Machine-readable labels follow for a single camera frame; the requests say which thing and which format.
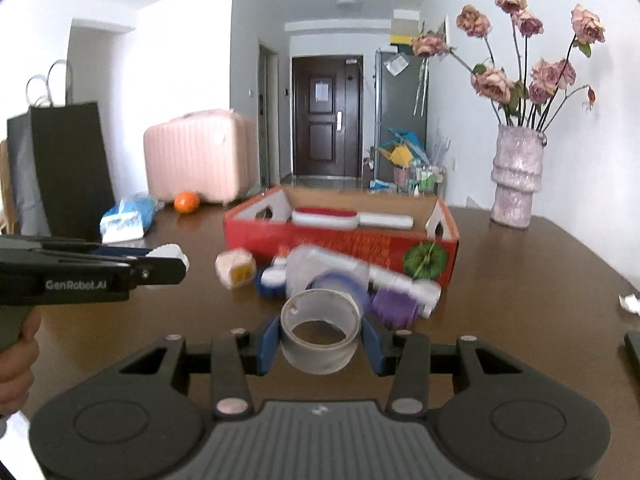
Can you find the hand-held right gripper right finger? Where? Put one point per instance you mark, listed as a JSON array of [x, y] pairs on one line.
[[374, 351]]

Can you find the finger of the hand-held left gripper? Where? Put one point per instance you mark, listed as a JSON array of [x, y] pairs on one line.
[[160, 271], [100, 248]]

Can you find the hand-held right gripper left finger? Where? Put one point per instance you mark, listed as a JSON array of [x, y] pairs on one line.
[[268, 347]]

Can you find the purple brush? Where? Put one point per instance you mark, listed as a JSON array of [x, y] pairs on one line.
[[395, 307]]

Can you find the clear tape roll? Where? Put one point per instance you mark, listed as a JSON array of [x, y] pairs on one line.
[[320, 345]]

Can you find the blue and white jar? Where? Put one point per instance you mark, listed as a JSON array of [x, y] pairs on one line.
[[271, 280]]

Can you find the white spray bottle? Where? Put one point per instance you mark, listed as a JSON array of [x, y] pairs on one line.
[[405, 285]]

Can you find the white and yellow cube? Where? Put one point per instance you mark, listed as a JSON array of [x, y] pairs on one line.
[[235, 269]]

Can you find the large clear plastic bottle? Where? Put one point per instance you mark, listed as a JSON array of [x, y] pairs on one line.
[[325, 260]]

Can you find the red cardboard box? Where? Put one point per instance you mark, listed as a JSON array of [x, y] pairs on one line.
[[350, 247]]

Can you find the person's left hand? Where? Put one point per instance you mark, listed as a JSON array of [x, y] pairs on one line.
[[17, 365]]

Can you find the blue tissue packet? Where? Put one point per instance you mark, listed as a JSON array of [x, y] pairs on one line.
[[127, 220]]

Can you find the orange fruit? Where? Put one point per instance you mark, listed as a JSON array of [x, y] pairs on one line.
[[186, 202]]

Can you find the black paper bag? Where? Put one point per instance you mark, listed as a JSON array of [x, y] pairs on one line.
[[70, 175]]

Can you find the pink suitcase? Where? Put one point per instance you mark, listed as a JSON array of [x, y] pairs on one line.
[[200, 157]]

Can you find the white oblong case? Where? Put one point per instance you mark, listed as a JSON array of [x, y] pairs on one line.
[[385, 221]]

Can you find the cluttered storage cart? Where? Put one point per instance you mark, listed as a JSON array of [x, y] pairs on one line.
[[410, 170]]

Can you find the dark brown door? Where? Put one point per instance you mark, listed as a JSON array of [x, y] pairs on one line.
[[325, 120]]

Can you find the pink ceramic vase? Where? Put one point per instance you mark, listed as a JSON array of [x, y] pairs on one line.
[[517, 175]]

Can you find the grey refrigerator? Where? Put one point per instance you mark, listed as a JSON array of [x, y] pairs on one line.
[[400, 105]]

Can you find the black phone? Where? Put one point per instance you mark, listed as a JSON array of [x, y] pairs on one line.
[[634, 355]]

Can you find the crumpled white tissue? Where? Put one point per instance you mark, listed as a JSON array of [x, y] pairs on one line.
[[631, 304]]

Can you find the yellow box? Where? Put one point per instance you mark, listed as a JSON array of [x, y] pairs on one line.
[[400, 40]]

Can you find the dried pink roses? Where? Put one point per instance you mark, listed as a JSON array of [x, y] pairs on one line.
[[545, 72]]

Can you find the round ceiling lamp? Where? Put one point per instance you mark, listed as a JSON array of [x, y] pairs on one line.
[[348, 4]]

